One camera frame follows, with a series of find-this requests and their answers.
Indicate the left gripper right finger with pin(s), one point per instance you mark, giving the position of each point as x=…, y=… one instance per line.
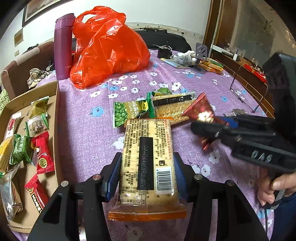
x=185, y=179

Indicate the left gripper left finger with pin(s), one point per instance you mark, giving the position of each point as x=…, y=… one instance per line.
x=110, y=178

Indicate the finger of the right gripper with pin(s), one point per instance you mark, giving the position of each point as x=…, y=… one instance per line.
x=231, y=122
x=210, y=130

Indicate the dark red snack packet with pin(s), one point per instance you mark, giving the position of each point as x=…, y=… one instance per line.
x=200, y=110

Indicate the orange-edged cracker pack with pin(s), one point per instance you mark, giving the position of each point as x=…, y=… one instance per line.
x=147, y=184

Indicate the clear green-edged snack packet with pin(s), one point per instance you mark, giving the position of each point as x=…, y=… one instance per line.
x=36, y=124

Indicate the green peas snack packet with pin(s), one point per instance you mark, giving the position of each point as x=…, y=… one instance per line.
x=22, y=150

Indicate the white red candy packet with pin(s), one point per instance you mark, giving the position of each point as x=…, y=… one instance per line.
x=13, y=124

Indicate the yellow Weidan cracker pack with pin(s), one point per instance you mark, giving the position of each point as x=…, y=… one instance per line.
x=6, y=149

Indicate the person's right hand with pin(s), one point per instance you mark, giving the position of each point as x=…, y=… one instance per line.
x=267, y=187

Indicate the purple floral tablecloth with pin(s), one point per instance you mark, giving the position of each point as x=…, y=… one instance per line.
x=88, y=141

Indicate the green-edged cracker pack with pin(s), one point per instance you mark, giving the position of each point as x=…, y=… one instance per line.
x=170, y=106

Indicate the orange cracker packs far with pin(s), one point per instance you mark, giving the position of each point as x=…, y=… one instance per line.
x=211, y=65

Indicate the red round-logo snack packet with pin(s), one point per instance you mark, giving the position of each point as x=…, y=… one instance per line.
x=42, y=158

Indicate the booklet with plastic bag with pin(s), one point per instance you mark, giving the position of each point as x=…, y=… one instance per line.
x=181, y=60

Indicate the grey phone stand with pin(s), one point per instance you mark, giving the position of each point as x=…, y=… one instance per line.
x=201, y=53

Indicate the wooden sideboard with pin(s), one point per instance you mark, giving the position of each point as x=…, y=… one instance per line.
x=245, y=35

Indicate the black small box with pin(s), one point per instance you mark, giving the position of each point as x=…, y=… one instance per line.
x=164, y=51

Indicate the black leather sofa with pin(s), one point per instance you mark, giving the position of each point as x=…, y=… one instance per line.
x=164, y=38

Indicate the olive green snack packet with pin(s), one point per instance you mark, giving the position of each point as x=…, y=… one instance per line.
x=39, y=106

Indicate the silver foil packet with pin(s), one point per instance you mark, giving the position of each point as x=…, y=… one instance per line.
x=9, y=195

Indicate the striped cloth on sofa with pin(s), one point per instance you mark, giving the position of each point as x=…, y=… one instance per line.
x=35, y=76

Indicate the orange plastic bag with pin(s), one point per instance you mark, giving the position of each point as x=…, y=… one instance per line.
x=89, y=70

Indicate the green patterned blanket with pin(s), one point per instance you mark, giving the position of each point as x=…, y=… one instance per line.
x=4, y=100

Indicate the brown armchair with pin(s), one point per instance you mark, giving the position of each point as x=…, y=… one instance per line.
x=14, y=76

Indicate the purple thermos bottle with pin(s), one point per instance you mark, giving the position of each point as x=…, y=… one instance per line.
x=63, y=46

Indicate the framed painting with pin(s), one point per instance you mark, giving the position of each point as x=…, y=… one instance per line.
x=36, y=8

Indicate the wall certificate plaque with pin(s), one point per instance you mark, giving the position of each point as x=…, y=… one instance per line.
x=18, y=37

